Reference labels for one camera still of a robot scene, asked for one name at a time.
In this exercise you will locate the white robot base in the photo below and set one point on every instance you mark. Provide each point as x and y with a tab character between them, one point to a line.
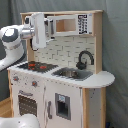
25	121

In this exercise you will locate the metal toy sink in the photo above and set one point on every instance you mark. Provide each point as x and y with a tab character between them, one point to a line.
73	74

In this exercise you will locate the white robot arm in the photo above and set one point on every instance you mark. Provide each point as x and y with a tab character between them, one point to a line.
12	36

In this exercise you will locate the wooden toy kitchen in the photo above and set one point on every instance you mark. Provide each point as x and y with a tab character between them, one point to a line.
62	81

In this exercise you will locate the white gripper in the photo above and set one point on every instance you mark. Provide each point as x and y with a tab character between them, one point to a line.
34	29

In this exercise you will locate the black toy stovetop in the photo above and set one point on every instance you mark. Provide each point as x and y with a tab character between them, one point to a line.
38	66

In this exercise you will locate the toy oven door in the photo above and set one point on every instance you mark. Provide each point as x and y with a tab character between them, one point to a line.
27	102

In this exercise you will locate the white toy microwave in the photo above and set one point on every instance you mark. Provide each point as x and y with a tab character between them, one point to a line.
68	25

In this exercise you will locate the right red stove knob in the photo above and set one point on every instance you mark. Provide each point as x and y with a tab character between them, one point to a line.
34	83

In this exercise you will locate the left red stove knob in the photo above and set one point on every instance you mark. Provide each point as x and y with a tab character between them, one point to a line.
15	78

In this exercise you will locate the white toy fridge door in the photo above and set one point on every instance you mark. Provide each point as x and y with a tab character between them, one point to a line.
64	108

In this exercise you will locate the red stove knob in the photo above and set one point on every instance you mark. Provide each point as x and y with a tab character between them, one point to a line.
15	78
34	83

